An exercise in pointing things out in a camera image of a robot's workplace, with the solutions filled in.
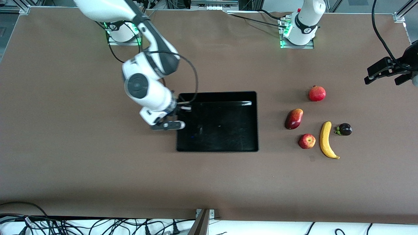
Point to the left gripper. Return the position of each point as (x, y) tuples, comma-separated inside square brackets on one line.
[(409, 58)]

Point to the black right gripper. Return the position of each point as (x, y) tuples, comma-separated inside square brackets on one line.
[(174, 110)]

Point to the black plastic box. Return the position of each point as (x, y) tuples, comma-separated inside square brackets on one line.
[(222, 130)]

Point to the red apple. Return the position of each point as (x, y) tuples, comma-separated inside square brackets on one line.
[(307, 141)]

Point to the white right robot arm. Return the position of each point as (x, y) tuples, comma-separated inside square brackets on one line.
[(143, 86)]

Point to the yellow banana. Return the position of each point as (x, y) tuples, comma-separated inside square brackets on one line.
[(325, 140)]

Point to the dark purple mangosteen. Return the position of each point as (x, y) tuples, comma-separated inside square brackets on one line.
[(344, 129)]

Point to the red pomegranate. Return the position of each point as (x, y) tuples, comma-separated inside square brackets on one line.
[(317, 93)]

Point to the brown paper table cover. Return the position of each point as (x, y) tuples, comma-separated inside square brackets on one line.
[(209, 182)]

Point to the red yellow mango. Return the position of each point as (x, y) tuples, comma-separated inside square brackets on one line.
[(294, 119)]

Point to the black power plug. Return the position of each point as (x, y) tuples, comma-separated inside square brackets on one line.
[(147, 230), (175, 228)]

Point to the white board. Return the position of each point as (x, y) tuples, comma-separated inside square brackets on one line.
[(261, 229)]

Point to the silver corner bracket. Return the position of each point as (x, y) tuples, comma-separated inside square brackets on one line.
[(399, 17), (24, 9)]

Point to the aluminium frame profile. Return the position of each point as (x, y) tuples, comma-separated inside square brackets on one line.
[(408, 6)]

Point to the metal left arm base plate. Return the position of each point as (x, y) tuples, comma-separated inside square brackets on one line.
[(310, 46)]

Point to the silver metal rail block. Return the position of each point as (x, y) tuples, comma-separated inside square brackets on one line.
[(214, 4)]

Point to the silver post bracket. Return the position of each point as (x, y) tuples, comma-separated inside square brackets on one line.
[(212, 213)]

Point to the grey metal post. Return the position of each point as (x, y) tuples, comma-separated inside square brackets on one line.
[(200, 227)]

